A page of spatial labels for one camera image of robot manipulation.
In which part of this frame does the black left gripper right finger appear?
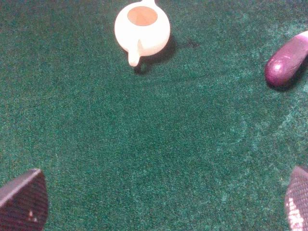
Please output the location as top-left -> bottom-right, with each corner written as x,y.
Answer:
284,166 -> 308,231

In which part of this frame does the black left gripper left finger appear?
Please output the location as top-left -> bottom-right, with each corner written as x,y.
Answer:
0,168 -> 49,231

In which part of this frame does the cream ceramic teapot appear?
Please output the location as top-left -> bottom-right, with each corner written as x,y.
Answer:
114,0 -> 170,67

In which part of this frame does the green velvet tablecloth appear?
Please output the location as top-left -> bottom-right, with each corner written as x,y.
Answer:
0,0 -> 308,231

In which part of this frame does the purple eggplant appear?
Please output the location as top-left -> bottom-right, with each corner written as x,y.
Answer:
265,31 -> 308,87

